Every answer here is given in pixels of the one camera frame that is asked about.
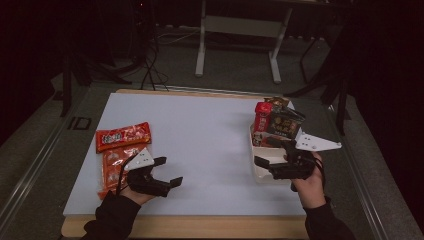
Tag white metal desk frame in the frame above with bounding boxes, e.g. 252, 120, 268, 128
194, 0, 295, 85

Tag black metal stand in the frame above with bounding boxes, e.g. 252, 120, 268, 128
284, 19, 353, 137
59, 33, 148, 118

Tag black floor cables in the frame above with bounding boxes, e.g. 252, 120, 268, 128
138, 29, 172, 92

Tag white container bin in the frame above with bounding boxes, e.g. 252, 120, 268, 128
249, 123, 303, 185

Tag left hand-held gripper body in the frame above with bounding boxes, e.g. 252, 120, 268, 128
124, 148, 172, 198

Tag metal floor rail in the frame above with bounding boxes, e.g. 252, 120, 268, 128
326, 103, 392, 240
0, 85, 92, 229

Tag red and black seasoning packet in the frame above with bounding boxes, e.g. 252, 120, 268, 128
252, 101, 306, 148

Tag person's right hand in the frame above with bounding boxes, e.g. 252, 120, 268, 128
284, 151, 328, 210

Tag right hand-held gripper black cable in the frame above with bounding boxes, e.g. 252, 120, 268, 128
313, 156, 327, 194

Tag gold foil packet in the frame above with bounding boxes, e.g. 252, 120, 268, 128
263, 96, 291, 108

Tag white table mat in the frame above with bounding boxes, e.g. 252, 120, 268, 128
63, 92, 321, 217

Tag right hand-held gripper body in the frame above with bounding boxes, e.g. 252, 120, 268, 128
269, 128, 343, 181

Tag person's left hand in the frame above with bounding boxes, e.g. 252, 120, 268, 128
119, 184, 158, 206

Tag orange snack packet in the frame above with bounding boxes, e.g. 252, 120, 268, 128
95, 121, 153, 200

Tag wooden table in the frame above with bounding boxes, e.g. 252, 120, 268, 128
60, 88, 311, 240

